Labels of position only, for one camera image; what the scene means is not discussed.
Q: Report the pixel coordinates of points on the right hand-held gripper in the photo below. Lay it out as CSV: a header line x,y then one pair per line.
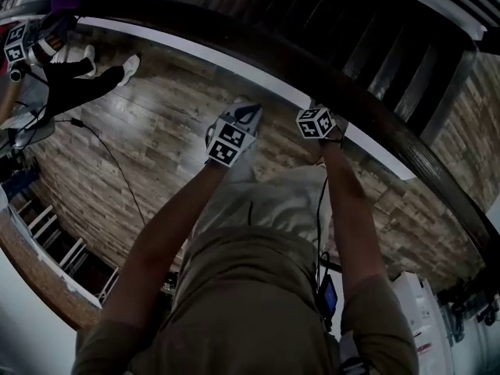
x,y
316,123

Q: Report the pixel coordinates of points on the dark wooden staircase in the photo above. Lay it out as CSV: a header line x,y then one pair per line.
x,y
371,45

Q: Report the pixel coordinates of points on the person's left forearm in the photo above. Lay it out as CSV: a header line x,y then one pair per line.
x,y
168,240

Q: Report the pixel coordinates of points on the black waist device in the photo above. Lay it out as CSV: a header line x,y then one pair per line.
x,y
329,297

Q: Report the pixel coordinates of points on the brown curved wooden ledge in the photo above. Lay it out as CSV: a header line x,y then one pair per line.
x,y
47,283

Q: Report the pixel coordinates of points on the person's light trousers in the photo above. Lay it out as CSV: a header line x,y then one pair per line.
x,y
265,201

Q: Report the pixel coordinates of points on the dark wooden handrail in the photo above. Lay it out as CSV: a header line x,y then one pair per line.
x,y
297,68

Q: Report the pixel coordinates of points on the white cardboard box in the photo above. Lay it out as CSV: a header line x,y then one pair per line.
x,y
418,307

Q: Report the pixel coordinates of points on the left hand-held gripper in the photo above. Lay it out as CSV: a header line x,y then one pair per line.
x,y
230,143

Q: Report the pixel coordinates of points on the dark wooden stair banister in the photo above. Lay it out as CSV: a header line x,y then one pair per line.
x,y
490,41

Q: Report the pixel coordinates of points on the person's right forearm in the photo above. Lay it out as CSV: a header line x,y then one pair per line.
x,y
347,209

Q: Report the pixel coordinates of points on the white metal rack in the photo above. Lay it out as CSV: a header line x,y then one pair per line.
x,y
41,219

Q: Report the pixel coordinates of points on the person's olive shirt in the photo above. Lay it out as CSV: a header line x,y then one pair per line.
x,y
242,311

